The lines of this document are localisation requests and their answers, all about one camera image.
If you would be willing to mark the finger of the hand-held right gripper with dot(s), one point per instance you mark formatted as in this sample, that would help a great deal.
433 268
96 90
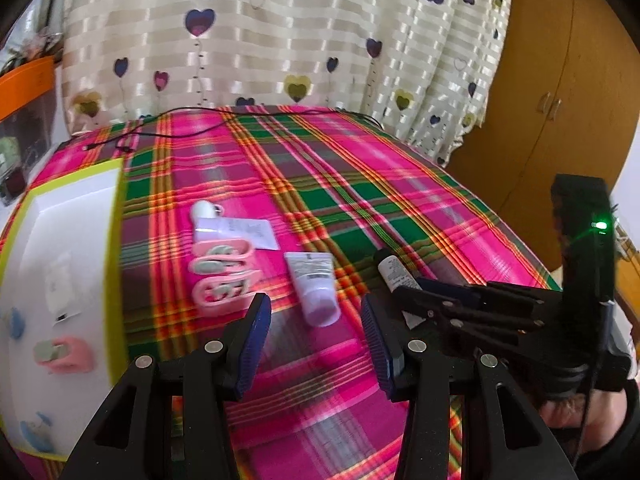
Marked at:
450 290
475 325

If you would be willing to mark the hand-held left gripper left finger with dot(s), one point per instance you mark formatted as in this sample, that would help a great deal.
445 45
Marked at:
255 345

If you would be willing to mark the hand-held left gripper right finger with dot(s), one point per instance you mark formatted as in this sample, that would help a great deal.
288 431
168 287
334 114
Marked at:
377 345

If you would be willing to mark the pink clip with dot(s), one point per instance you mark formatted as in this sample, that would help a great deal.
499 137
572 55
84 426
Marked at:
250 285
235 249
75 355

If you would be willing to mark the lavender tube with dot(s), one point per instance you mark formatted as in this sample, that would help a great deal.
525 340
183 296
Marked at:
315 285

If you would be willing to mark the white tube with round cap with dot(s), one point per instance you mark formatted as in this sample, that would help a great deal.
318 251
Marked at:
240 232

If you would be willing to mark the white sachet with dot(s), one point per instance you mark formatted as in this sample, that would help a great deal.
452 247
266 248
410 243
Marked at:
60 285

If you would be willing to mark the white yellow-rimmed tray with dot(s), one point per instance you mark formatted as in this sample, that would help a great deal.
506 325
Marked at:
65 220

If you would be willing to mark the blue roller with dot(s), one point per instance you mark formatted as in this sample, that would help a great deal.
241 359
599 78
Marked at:
37 435

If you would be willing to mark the person's right forearm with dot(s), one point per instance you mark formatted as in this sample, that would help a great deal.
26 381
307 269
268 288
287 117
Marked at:
617 435

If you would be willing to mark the person's right hand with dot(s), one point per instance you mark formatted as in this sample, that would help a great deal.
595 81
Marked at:
565 410

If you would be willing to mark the pink plaid tablecloth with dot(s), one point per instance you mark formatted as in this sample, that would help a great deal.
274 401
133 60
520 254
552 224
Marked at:
325 185

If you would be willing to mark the wooden wardrobe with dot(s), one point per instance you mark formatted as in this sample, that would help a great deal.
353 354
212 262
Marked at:
550 85

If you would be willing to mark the cream heart print curtain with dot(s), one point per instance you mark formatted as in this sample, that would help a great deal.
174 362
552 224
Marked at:
275 20

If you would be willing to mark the orange lidded storage box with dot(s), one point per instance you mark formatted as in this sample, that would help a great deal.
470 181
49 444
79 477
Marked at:
25 80

